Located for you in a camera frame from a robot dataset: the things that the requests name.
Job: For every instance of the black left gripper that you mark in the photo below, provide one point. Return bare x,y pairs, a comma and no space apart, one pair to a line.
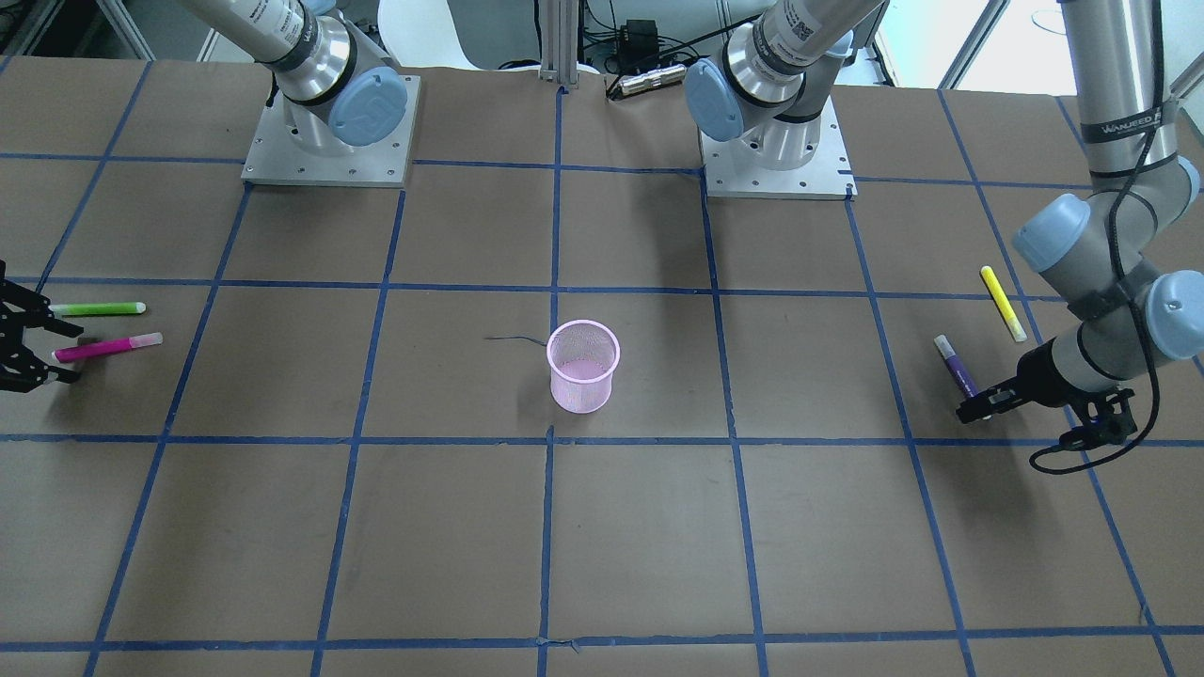
1035,370

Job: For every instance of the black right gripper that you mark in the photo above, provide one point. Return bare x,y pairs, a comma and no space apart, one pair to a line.
19,337

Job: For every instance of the pink highlighter pen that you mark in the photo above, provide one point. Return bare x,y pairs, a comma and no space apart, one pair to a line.
83,352

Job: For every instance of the purple highlighter pen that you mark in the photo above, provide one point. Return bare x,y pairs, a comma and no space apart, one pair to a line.
958,370

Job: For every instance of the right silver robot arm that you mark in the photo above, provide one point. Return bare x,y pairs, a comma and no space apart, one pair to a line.
339,113

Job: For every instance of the pink mesh cup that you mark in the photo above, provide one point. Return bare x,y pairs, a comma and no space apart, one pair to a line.
582,356

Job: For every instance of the green highlighter pen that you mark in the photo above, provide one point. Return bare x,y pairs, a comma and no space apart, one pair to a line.
80,310

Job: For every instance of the yellow highlighter pen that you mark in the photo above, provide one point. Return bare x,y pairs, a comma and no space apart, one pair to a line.
1003,304

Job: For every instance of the loose blue thread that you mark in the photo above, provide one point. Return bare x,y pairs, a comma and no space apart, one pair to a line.
529,339

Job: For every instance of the silver power strip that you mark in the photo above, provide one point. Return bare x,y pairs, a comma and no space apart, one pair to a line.
624,87

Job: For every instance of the black power adapter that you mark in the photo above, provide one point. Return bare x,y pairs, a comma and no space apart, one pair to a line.
637,39

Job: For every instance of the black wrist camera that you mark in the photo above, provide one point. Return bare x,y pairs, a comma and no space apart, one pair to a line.
1101,423

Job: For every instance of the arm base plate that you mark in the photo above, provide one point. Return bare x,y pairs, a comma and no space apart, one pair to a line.
780,159
293,148

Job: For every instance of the aluminium frame post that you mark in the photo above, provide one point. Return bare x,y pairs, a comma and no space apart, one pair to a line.
559,41

